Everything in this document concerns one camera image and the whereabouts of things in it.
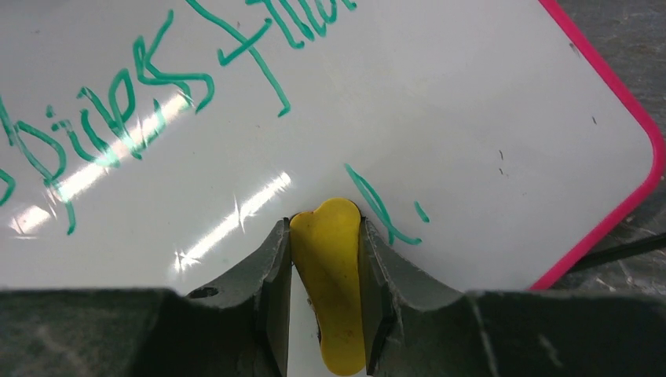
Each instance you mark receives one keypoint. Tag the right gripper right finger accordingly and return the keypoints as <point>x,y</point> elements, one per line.
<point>414,325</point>

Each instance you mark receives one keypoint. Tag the yellow eraser block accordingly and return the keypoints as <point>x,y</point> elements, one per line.
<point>325,249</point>

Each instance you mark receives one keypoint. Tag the pink framed whiteboard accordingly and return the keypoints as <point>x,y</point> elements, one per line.
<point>157,143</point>

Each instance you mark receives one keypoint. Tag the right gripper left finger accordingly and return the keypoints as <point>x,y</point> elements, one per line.
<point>235,325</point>

